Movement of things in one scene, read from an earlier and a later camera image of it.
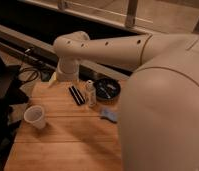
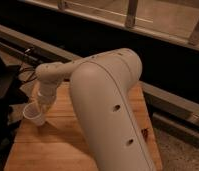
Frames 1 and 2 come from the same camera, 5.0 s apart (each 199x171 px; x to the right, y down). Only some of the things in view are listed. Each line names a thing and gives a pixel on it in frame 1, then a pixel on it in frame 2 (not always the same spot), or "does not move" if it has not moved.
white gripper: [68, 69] to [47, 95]
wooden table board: [72, 138] does not move
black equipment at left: [7, 91] does not move
